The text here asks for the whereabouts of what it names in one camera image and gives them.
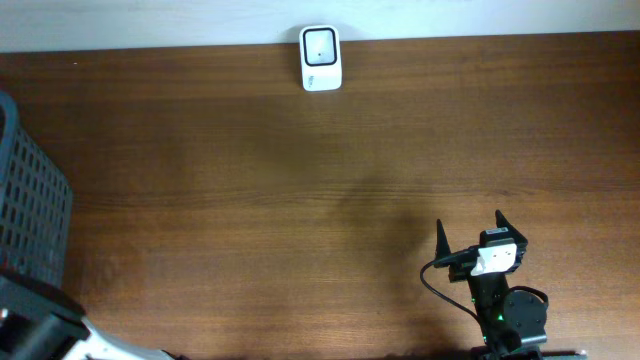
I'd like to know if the white barcode scanner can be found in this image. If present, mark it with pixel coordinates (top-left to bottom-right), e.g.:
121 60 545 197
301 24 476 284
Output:
299 25 343 92

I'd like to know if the dark plastic basket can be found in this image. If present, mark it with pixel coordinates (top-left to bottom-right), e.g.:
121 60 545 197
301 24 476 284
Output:
1 92 73 287

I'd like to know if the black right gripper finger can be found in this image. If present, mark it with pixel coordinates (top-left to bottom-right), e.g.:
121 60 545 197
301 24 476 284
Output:
435 219 451 263
495 209 526 241

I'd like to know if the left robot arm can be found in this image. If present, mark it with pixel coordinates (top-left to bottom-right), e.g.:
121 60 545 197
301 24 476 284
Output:
1 269 176 360

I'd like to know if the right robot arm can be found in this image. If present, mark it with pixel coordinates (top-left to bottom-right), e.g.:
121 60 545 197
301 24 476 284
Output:
431 211 549 359

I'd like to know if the black camera cable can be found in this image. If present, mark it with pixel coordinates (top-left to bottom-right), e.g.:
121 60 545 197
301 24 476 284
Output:
419 252 484 326

